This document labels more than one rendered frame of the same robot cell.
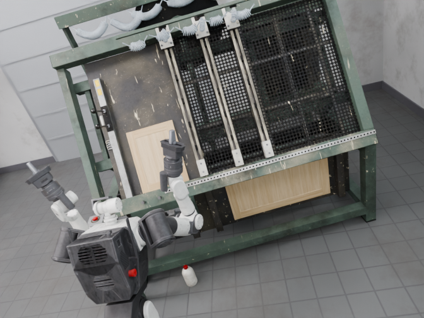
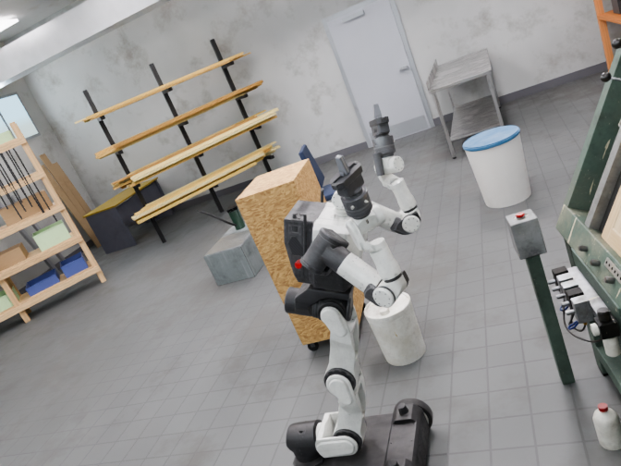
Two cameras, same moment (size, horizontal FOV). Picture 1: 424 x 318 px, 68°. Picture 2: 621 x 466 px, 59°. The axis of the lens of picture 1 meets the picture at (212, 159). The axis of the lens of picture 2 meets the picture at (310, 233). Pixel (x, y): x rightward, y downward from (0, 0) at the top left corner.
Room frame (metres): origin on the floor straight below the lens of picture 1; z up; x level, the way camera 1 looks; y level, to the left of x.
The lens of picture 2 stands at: (1.52, -1.47, 1.99)
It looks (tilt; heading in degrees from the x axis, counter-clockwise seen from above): 18 degrees down; 104
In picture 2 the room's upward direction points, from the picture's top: 23 degrees counter-clockwise
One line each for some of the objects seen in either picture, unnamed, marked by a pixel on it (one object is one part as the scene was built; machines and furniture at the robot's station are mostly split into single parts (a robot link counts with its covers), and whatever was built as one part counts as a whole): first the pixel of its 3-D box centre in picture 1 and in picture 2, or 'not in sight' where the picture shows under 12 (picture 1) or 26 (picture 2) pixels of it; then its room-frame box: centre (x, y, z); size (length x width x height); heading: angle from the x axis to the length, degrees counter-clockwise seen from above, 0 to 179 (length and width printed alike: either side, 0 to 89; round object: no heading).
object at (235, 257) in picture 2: not in sight; (229, 236); (-0.70, 4.06, 0.38); 0.77 x 0.61 x 0.77; 80
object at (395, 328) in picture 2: not in sight; (394, 321); (1.06, 1.53, 0.24); 0.32 x 0.30 x 0.47; 80
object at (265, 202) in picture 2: not in sight; (308, 257); (0.57, 2.04, 0.63); 0.50 x 0.42 x 1.25; 84
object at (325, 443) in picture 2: not in sight; (340, 433); (0.76, 0.60, 0.28); 0.21 x 0.20 x 0.13; 170
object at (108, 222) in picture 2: not in sight; (131, 214); (-3.64, 7.55, 0.38); 1.44 x 0.74 x 0.77; 80
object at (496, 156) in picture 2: not in sight; (499, 167); (2.17, 3.51, 0.31); 0.50 x 0.50 x 0.62
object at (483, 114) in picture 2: not in sight; (468, 95); (2.41, 6.21, 0.50); 1.99 x 0.74 x 1.00; 80
